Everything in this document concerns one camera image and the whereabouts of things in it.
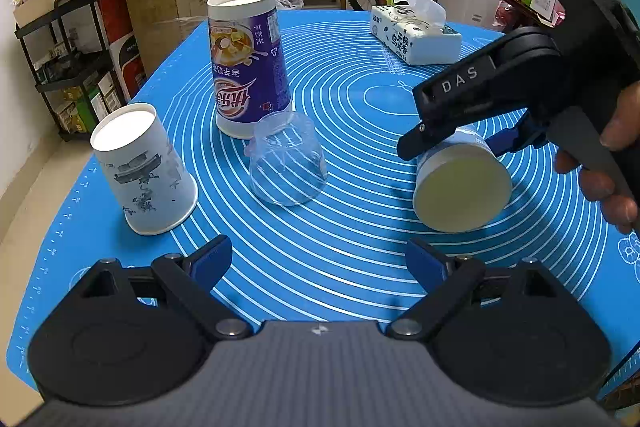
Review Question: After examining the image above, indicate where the blue white paper cup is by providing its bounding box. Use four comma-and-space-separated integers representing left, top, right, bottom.
412, 125, 512, 233

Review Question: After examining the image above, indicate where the white ink-print paper cup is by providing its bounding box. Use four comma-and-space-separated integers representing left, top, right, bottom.
90, 103, 198, 236

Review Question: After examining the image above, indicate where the clear plastic cup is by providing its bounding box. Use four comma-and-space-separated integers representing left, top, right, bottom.
244, 111, 328, 207

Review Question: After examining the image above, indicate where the tall purple paper cup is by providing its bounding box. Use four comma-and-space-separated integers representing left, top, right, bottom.
207, 0, 292, 140

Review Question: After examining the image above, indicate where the person's right hand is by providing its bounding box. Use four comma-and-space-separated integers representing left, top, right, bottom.
547, 83, 639, 234

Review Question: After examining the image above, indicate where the white tissue pack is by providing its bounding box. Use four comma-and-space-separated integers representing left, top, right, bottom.
370, 0, 462, 65

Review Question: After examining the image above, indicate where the blue silicone baking mat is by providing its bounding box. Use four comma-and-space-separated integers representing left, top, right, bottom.
5, 9, 640, 400

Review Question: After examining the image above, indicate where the black metal shelf rack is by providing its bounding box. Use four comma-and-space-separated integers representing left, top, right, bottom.
14, 0, 125, 141

